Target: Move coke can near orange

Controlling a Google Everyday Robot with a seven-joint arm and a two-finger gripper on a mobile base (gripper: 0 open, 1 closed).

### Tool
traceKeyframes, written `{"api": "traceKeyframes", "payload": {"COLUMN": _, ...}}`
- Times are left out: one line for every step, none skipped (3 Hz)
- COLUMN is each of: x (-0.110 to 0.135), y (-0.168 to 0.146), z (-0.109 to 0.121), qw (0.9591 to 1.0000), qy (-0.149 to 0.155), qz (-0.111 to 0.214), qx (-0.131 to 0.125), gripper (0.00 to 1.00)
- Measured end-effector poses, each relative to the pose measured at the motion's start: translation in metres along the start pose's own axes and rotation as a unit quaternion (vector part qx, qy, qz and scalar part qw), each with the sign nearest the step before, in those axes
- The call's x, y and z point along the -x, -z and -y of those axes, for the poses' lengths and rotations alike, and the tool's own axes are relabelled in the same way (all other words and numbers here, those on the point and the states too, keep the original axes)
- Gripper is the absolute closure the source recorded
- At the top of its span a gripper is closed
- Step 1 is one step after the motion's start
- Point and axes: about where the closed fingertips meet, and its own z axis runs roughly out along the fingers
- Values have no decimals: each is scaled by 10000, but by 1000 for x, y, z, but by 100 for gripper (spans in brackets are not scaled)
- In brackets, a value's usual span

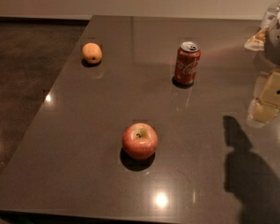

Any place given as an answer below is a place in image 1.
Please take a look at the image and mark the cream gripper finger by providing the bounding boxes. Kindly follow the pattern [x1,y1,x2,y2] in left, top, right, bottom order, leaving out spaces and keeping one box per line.
[246,66,280,128]
[244,26,269,51]

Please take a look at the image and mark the red apple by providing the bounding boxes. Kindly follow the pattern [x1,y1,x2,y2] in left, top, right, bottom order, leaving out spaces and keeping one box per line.
[122,123,158,161]

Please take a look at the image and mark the red coke can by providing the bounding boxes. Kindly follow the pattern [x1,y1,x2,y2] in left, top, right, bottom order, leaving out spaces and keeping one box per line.
[174,41,201,87]

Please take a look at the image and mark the orange fruit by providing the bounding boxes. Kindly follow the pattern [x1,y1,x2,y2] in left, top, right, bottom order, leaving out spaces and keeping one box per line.
[82,43,103,64]

